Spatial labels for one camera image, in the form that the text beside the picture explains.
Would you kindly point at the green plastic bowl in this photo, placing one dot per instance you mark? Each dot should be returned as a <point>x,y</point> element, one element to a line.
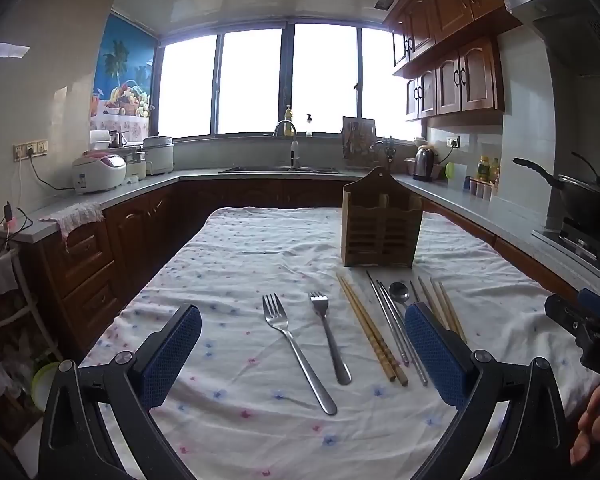
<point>45,382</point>

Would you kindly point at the grey kitchen countertop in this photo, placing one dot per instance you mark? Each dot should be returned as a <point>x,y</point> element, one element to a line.
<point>480,202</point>

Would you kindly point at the wooden base cabinets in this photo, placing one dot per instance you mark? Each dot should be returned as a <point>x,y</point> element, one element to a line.
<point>130,240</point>

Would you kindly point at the tropical fruit wall poster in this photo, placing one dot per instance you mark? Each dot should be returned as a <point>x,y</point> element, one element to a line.
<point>125,75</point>

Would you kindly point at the black wok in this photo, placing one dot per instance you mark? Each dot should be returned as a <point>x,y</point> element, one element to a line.
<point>585,200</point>

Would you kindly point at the floral cloth rag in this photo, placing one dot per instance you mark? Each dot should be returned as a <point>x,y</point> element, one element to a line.
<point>77,215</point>

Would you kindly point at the small white appliance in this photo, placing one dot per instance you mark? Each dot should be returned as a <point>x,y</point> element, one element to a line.
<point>136,166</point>

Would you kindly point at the person's right hand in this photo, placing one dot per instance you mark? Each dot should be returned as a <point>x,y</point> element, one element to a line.
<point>592,430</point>

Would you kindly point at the yellow oil bottle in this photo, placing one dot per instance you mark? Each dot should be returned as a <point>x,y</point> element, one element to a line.
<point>485,167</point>

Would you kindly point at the white floral tablecloth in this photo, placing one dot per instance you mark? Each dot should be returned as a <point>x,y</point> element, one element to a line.
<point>240,260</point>

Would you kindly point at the white electric pot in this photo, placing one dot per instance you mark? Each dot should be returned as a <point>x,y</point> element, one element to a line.
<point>158,155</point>

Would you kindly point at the steel spoon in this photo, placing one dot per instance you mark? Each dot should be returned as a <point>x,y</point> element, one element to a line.
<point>399,292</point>

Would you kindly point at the ceiling vent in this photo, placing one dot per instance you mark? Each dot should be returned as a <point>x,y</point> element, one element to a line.
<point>386,0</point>

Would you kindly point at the kitchen window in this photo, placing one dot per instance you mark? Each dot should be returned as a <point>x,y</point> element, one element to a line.
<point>250,80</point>

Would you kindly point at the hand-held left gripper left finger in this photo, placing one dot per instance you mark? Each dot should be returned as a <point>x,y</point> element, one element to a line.
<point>172,355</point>

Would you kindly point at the green round lid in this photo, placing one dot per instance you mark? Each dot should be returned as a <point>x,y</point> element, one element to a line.
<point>450,171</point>

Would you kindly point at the striped bamboo chopstick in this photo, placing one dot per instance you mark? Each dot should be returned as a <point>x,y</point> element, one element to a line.
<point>380,340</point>
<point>367,332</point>

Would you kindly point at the steel electric kettle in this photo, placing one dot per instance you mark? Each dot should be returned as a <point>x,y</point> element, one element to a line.
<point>423,164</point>

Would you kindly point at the wooden wall cabinets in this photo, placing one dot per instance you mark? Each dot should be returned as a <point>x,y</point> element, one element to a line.
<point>460,35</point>

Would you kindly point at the steel kitchen sink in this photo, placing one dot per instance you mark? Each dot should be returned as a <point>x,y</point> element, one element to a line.
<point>280,169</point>

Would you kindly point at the chrome sink faucet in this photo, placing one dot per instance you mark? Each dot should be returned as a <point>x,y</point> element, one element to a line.
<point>292,145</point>

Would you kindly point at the yellow soap bottle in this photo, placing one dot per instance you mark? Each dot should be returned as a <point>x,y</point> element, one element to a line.
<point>288,120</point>

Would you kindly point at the small steel fork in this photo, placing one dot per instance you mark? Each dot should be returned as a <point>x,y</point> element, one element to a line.
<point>332,340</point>

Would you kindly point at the blue cup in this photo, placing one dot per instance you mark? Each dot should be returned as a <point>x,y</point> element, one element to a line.
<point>466,183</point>

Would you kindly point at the wall power socket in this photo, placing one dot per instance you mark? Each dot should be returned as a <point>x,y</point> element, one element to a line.
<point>30,150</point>

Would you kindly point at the gas stove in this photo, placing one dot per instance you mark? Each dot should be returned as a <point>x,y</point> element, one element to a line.
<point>575,242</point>

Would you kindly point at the large steel fork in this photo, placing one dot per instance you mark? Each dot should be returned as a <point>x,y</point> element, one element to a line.
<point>300,360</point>

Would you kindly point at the wooden utensil holder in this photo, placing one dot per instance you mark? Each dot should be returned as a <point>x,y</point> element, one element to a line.
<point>382,225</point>

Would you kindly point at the wooden knife rack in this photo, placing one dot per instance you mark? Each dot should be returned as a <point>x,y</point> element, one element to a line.
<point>357,142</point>

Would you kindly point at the plain wooden chopstick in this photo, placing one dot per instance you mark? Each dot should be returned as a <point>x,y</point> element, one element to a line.
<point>432,305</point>
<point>415,291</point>
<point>442,306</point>
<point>452,312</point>

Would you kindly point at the clear pump dispenser bottle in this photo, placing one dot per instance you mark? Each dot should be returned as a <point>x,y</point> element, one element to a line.
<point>309,127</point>

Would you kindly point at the white wall socket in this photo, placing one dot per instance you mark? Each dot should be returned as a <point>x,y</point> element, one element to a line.
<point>453,141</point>

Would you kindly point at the row of spice jars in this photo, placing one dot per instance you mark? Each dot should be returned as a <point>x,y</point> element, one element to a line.
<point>481,190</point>

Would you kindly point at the utensil stand with tools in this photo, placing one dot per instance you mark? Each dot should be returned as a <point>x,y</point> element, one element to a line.
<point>387,152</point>

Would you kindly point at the metal chopstick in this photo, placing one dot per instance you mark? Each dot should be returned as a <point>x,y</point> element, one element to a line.
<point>387,317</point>
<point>412,355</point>

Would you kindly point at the steel range hood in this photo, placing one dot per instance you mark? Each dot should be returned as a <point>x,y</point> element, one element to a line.
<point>565,25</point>

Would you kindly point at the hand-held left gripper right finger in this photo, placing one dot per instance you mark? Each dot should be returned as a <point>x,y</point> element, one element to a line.
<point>435,355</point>

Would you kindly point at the white pink rice cooker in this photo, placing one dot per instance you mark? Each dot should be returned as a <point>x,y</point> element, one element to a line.
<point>97,172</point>

